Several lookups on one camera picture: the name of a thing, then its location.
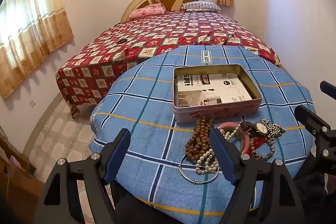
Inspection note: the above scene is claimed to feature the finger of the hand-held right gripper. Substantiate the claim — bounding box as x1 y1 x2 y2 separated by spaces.
319 81 336 102
294 105 336 161

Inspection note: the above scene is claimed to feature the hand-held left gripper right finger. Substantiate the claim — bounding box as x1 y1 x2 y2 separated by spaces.
209 128 307 224

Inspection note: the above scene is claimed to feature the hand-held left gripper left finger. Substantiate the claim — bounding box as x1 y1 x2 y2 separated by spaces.
34 128 132 224

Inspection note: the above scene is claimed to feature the pearl necklace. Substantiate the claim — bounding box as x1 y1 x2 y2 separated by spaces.
195 126 240 175

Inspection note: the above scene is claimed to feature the wooden bead necklace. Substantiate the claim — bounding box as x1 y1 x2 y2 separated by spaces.
184 117 214 161

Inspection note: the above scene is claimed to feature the pink bangle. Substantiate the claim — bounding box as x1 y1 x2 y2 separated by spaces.
215 122 251 155

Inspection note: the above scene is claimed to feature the metal ball bracelet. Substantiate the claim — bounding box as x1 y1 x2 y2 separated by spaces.
262 120 286 140

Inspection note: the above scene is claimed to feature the pink tin box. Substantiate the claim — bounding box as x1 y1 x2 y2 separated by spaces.
172 64 263 124

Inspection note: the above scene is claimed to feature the gold wristwatch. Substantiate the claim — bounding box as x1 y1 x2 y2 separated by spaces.
240 120 269 136

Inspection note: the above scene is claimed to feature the blue plaid tablecloth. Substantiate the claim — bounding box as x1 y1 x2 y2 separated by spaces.
89 45 315 216

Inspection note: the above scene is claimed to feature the printed paper sheet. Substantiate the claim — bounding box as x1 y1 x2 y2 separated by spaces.
175 72 252 108

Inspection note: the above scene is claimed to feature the cardboard box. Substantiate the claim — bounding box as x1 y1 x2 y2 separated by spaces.
0 135 45 224

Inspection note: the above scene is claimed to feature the red patterned bedspread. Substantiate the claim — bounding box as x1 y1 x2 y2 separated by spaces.
56 10 282 118

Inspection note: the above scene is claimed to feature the pink pillow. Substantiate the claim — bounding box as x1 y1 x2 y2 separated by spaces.
129 3 166 20

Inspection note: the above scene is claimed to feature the striped pillow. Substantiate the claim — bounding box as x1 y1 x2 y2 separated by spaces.
181 1 223 13

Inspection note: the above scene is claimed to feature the cream arched headboard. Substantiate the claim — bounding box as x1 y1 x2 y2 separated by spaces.
121 0 218 23

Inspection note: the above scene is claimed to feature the wide beige window curtain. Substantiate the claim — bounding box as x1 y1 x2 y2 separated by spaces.
0 0 75 100

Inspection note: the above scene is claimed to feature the red tassel bracelet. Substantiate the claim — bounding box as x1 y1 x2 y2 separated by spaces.
249 135 266 156

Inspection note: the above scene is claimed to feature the thin silver wire bangle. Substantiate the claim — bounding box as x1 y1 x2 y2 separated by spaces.
178 153 219 185

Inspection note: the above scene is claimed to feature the grey bead bracelet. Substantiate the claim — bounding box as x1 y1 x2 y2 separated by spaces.
252 139 276 161

